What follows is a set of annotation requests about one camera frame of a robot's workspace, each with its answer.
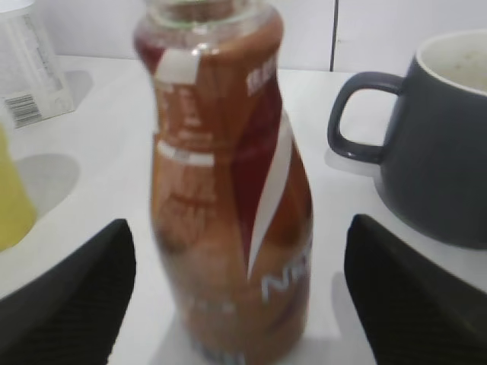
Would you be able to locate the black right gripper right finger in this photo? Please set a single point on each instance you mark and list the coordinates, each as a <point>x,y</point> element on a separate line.
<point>412,311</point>

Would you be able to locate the white carton bottle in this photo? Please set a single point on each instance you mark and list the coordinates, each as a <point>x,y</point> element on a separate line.
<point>33,85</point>

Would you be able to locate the brown coffee drink bottle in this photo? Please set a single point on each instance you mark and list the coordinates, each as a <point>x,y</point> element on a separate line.
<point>231,208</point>

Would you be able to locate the dark grey ceramic mug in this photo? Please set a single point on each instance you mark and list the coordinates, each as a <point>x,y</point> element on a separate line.
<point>433,158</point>

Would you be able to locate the yellow paper cup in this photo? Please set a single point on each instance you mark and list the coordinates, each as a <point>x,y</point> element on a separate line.
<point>18,214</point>

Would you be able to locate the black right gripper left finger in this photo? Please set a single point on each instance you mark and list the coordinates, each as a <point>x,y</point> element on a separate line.
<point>72,314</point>

